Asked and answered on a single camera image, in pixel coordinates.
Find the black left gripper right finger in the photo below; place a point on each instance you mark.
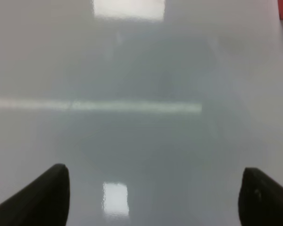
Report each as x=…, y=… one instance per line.
x=260, y=201

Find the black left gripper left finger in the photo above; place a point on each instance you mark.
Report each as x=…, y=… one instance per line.
x=44, y=202

